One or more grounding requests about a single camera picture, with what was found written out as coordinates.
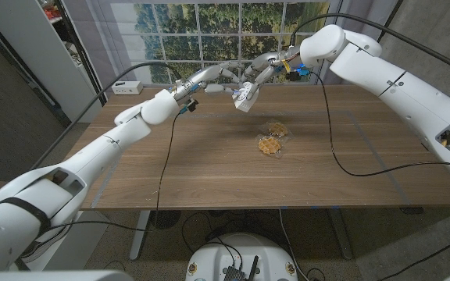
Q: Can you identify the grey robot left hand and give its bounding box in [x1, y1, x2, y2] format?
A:
[171, 61, 249, 102]

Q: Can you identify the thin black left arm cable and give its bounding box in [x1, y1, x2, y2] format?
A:
[47, 108, 181, 233]

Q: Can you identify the black antenna module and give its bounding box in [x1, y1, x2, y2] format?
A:
[223, 255, 260, 281]

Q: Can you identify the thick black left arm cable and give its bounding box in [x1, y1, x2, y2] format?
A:
[29, 61, 184, 172]

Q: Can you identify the large wrapped waffle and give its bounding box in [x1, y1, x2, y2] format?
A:
[255, 134, 284, 158]

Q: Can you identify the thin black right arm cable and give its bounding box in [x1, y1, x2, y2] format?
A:
[309, 71, 450, 178]

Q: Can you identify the grey table leg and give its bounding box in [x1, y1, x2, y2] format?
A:
[327, 208, 355, 261]

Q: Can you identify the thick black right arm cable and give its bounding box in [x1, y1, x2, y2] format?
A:
[289, 12, 450, 79]

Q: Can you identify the printed window backdrop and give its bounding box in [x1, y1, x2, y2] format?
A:
[62, 0, 400, 87]

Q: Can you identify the black metal frame post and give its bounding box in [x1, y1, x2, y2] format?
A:
[55, 0, 109, 106]
[377, 0, 405, 44]

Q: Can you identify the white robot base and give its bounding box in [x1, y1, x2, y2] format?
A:
[184, 233, 299, 281]

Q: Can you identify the white floor cable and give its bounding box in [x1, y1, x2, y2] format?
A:
[278, 208, 302, 281]

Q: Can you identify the black round floor disc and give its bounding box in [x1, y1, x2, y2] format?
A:
[149, 210, 182, 230]

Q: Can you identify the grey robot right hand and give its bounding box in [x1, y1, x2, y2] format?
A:
[242, 45, 302, 99]

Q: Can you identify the white power strip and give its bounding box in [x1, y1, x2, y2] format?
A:
[111, 80, 144, 96]

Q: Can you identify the black floor cable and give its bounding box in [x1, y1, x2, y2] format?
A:
[180, 210, 249, 259]

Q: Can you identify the black sneaker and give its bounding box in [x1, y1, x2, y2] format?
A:
[19, 229, 59, 263]

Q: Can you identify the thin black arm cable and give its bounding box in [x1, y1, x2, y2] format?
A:
[47, 108, 181, 233]
[309, 71, 450, 178]

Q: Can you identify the small wrapped waffle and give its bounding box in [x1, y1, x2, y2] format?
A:
[264, 120, 291, 139]

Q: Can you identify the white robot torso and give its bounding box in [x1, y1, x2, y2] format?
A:
[0, 268, 450, 281]

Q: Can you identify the white table leg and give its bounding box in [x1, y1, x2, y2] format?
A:
[129, 210, 152, 261]

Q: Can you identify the white cabinet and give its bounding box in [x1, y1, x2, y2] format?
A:
[0, 0, 105, 124]

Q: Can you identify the orange packet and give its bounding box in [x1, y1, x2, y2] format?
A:
[41, 0, 63, 20]

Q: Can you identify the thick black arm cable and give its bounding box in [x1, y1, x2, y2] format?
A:
[289, 12, 450, 79]
[29, 61, 184, 172]

